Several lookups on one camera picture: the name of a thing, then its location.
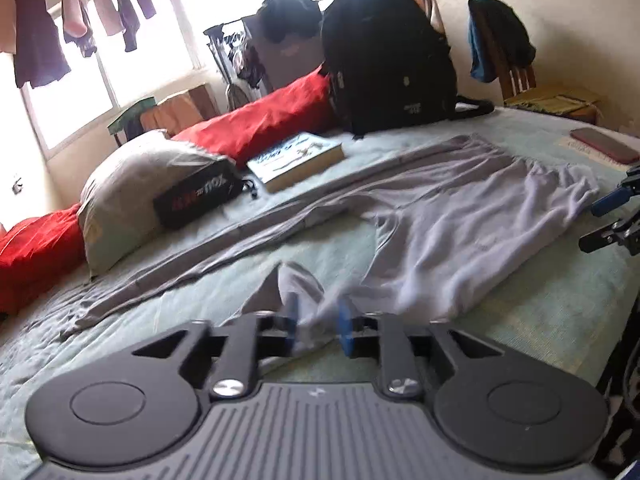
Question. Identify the yellow chair cushion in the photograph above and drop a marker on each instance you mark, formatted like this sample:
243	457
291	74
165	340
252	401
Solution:
555	102

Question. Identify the green stool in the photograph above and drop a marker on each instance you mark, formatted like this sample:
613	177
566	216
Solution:
130	115

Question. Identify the blue cloth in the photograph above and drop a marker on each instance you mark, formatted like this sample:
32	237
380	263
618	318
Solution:
480	60

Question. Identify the clothes rack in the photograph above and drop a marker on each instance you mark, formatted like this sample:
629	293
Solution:
240	60

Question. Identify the black garment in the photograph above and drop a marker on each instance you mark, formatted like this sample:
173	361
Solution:
290	17

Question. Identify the red phone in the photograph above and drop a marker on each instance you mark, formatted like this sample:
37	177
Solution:
605	145

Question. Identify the metal wall hook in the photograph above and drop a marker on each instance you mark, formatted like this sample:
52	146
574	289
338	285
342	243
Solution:
17	185

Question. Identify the window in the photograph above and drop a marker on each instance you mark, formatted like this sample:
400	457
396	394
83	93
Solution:
165	45

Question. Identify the grey green pillow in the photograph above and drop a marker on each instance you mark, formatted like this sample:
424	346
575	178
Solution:
130	185

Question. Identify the wooden chair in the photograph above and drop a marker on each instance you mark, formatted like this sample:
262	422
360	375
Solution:
517	80

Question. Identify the black pencil case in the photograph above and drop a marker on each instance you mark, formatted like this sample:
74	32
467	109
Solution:
200	195

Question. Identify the cardboard box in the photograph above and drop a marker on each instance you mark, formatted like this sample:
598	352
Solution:
185	107

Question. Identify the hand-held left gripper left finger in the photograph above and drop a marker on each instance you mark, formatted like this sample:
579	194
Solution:
291	312

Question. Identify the grey pants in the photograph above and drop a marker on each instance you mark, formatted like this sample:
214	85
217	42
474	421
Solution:
450	220

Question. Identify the blue white book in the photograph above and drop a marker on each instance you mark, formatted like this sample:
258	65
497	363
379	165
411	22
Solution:
295	157

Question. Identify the red quilt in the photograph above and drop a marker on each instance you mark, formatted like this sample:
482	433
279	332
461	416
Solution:
260	115

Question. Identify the row of hanging clothes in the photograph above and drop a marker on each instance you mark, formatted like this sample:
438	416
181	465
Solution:
37	35

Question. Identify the black backpack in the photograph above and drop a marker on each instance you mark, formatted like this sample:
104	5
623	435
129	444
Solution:
390	60

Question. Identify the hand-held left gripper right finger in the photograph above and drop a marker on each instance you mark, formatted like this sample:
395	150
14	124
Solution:
345	325

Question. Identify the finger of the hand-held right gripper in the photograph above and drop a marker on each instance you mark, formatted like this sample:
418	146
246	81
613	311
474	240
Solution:
610	235
612	202

